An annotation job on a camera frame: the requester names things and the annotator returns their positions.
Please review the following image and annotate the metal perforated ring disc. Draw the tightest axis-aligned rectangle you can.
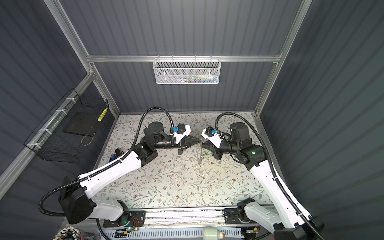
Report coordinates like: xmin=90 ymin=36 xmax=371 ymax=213
xmin=197 ymin=142 xmax=203 ymax=165

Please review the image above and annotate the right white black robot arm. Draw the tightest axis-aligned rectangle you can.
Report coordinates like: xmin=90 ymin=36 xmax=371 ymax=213
xmin=202 ymin=112 xmax=325 ymax=240

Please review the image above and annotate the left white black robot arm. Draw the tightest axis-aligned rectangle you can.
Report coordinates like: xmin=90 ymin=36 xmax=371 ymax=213
xmin=38 ymin=107 xmax=202 ymax=227

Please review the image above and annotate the blue black tool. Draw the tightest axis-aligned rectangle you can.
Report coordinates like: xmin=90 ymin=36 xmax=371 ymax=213
xmin=109 ymin=148 xmax=124 ymax=162

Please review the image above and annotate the white cylinder canister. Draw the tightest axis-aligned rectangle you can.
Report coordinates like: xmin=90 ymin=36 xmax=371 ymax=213
xmin=203 ymin=227 xmax=225 ymax=240

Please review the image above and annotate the yellow marker in basket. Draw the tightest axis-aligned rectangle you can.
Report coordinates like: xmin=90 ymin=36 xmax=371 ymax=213
xmin=97 ymin=107 xmax=109 ymax=122

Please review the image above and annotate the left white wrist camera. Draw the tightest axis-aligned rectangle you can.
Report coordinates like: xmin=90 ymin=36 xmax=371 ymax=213
xmin=171 ymin=124 xmax=191 ymax=144

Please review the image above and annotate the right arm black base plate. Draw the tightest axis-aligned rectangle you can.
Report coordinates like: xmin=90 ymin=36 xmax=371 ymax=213
xmin=222 ymin=208 xmax=256 ymax=225

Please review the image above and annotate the white mesh wall basket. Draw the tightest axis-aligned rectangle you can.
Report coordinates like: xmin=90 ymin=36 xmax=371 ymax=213
xmin=153 ymin=58 xmax=222 ymax=85

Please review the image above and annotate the white slotted cable duct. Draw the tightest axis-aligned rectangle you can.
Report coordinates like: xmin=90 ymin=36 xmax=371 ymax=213
xmin=104 ymin=228 xmax=245 ymax=240

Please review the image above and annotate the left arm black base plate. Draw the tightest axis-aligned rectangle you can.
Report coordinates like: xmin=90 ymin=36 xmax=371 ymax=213
xmin=103 ymin=211 xmax=147 ymax=229

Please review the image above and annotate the black wire wall basket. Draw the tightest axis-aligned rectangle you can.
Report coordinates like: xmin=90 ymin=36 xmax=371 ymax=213
xmin=24 ymin=91 xmax=109 ymax=164

